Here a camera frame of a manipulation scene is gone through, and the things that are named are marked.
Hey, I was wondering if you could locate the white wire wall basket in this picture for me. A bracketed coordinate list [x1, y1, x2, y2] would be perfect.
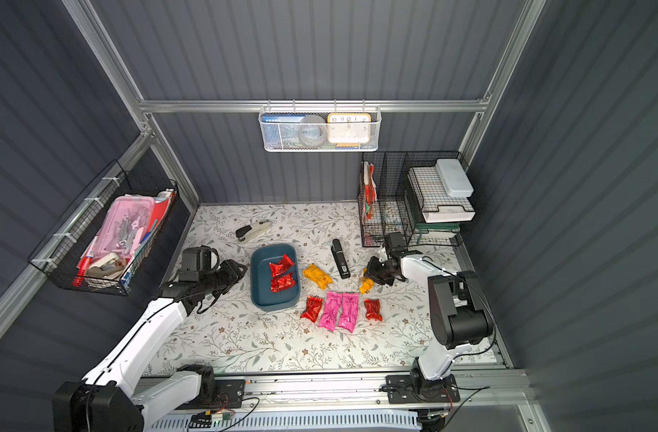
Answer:
[258, 104, 382, 153]

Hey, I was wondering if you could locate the yellow white clock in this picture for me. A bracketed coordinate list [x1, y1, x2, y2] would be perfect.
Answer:
[327, 113, 372, 146]

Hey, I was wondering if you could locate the white and black stapler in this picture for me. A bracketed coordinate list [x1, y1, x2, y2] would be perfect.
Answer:
[235, 221, 271, 242]

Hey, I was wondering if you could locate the blue box in basket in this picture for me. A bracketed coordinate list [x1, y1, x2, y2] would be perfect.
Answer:
[260, 113, 305, 151]

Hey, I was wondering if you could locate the pink pencil case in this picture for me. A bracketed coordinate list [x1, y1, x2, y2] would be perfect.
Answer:
[93, 194, 155, 259]

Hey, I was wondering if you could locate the pink tea bag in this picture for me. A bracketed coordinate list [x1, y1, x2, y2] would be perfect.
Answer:
[318, 292, 343, 332]
[338, 293, 359, 333]

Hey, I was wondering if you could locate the yellow tea bag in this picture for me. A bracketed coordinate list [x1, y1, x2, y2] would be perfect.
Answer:
[303, 264, 334, 290]
[359, 276, 374, 295]

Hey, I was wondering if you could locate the white box on organizer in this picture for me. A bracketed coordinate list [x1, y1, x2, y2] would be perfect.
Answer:
[436, 158, 474, 198]

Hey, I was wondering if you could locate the teal storage box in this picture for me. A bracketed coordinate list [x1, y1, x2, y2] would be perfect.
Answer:
[250, 243, 301, 312]

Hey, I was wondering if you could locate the red tea bag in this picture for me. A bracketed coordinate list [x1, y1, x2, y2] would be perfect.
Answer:
[270, 273, 296, 293]
[269, 254, 295, 278]
[364, 299, 383, 321]
[300, 295, 323, 323]

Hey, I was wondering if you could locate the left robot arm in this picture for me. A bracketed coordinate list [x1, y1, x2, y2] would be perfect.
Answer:
[52, 246, 248, 431]

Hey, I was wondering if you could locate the black wire desk organizer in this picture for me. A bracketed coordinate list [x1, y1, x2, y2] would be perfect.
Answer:
[359, 150, 476, 248]

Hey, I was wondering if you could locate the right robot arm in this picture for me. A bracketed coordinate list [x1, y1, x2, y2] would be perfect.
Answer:
[365, 232, 496, 383]

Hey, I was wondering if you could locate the clear tape roll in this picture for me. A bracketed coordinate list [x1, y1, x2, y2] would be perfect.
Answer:
[297, 114, 327, 149]

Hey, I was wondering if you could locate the black wire side basket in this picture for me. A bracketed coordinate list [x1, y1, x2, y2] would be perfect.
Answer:
[28, 163, 179, 296]

